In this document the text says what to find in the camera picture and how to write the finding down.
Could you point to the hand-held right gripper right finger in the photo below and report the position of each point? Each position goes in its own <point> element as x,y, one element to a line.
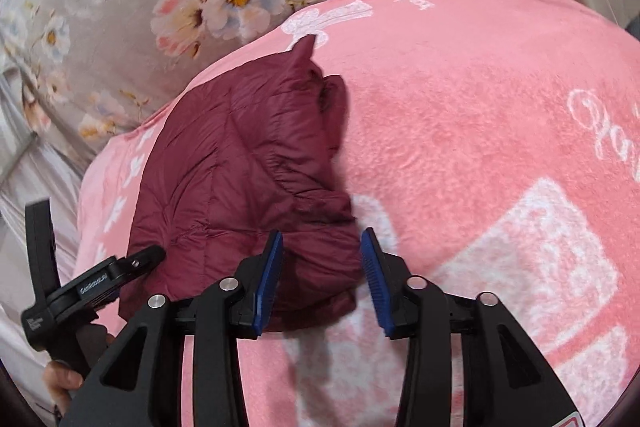
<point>372,282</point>

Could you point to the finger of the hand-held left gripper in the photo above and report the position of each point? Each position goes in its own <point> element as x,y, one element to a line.
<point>142,259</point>
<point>39,242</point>

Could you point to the maroon puffer jacket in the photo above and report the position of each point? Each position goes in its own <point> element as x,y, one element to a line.
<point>225,167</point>

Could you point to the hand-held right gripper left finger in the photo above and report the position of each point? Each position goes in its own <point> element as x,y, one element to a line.
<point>269,282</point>

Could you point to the pink printed blanket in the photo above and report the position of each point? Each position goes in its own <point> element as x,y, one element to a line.
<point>475,107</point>

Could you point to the person's left hand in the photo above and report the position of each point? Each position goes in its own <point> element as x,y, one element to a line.
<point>62,382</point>

